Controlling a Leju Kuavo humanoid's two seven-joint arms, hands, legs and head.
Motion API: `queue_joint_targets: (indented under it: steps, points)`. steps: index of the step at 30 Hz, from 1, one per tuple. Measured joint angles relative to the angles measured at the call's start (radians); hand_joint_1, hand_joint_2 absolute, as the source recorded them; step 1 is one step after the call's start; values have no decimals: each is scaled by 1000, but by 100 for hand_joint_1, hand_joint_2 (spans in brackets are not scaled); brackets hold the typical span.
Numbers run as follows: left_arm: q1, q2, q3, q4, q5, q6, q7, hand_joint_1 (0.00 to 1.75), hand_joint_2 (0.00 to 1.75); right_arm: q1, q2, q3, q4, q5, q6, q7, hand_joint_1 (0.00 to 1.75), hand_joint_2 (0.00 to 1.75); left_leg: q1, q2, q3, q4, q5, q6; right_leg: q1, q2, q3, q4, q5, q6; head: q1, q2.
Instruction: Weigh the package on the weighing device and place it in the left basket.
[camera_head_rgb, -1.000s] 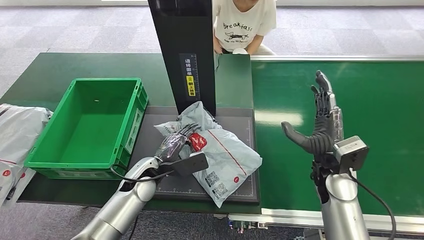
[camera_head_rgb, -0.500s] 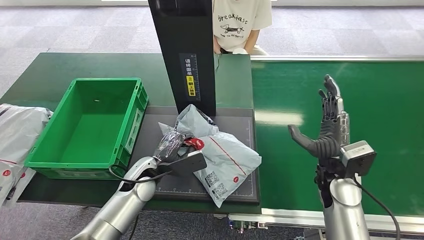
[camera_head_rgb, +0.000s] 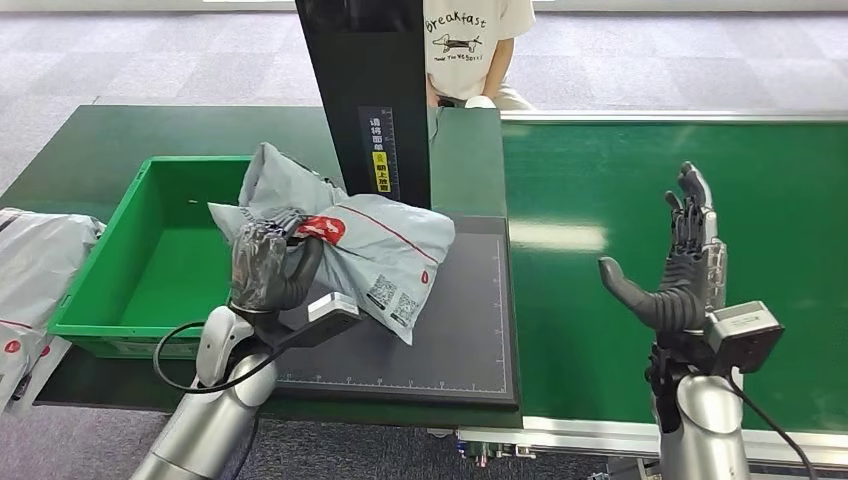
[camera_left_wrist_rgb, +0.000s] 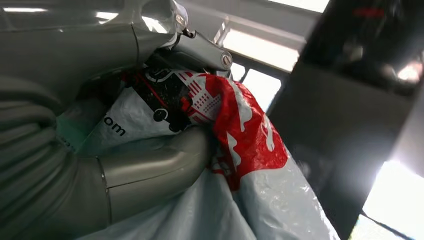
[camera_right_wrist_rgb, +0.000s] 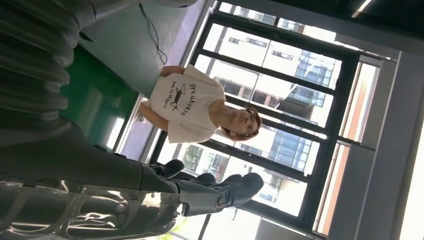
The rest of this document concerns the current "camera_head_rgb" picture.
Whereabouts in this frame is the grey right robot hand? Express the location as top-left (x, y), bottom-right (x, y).
top-left (598, 160), bottom-right (729, 334)

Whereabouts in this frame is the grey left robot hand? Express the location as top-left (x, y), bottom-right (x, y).
top-left (229, 210), bottom-right (326, 314)

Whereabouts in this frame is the grey plastic mailer package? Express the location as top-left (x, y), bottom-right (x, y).
top-left (207, 141), bottom-right (457, 347)

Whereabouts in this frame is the green plastic basket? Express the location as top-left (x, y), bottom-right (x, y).
top-left (47, 155), bottom-right (266, 361)

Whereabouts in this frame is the black weighing platform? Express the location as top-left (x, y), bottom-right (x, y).
top-left (264, 215), bottom-right (521, 411)

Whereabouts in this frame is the green conveyor belt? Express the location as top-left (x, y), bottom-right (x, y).
top-left (502, 122), bottom-right (848, 435)

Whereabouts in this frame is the column label with yellow sticker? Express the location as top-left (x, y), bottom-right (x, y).
top-left (358, 105), bottom-right (401, 201)

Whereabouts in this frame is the dark green table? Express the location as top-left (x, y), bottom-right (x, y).
top-left (0, 104), bottom-right (525, 431)

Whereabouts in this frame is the large grey mailer bag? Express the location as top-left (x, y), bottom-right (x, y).
top-left (0, 206), bottom-right (107, 399)

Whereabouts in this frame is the black scanner column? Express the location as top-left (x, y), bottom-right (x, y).
top-left (294, 0), bottom-right (433, 211)

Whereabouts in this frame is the flat white mailer bag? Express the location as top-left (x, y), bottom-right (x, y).
top-left (0, 334), bottom-right (74, 417)

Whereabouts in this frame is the person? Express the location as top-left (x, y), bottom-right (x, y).
top-left (422, 0), bottom-right (538, 112)

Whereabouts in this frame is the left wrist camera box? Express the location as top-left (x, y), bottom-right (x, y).
top-left (274, 291), bottom-right (364, 349)

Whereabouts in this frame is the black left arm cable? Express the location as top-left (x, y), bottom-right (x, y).
top-left (152, 321), bottom-right (286, 395)

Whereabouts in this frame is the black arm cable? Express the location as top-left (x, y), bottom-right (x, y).
top-left (152, 321), bottom-right (286, 395)
top-left (728, 374), bottom-right (819, 480)

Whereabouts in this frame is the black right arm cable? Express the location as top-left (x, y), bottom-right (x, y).
top-left (728, 374), bottom-right (819, 480)

